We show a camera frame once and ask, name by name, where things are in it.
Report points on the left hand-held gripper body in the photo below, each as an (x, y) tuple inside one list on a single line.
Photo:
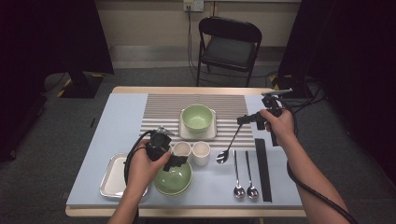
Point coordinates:
[(158, 144)]

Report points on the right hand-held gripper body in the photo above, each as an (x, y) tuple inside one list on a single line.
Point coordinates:
[(272, 102)]

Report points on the square white plate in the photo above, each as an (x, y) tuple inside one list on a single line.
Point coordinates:
[(115, 177), (199, 136)]

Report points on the long metal spoon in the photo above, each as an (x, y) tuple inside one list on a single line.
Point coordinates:
[(239, 191), (222, 157), (252, 192)]

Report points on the green bowl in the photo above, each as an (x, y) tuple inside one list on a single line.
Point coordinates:
[(196, 119), (174, 180)]

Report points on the row of black chopsticks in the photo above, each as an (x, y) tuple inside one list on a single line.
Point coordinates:
[(263, 171)]

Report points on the person's right hand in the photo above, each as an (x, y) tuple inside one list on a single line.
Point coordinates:
[(281, 127)]

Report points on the person's left hand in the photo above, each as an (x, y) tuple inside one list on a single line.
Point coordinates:
[(141, 171)]

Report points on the white ceramic cup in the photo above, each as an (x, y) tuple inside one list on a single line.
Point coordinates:
[(182, 148), (201, 154)]

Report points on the black stand base striped tape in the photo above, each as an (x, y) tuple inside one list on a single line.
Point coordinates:
[(289, 84), (81, 87)]

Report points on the striped placemat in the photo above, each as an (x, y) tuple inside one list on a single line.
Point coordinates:
[(162, 112)]

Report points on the light blue table mat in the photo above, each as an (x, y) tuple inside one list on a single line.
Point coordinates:
[(124, 124)]

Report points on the black folding chair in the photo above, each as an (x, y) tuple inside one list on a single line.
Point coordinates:
[(230, 51)]

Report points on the small black floor object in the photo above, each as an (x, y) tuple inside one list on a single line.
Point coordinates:
[(92, 122)]

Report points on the black curtain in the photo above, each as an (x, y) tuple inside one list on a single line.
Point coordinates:
[(358, 62), (46, 31)]

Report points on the white wall outlet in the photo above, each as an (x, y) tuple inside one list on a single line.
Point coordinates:
[(193, 4)]

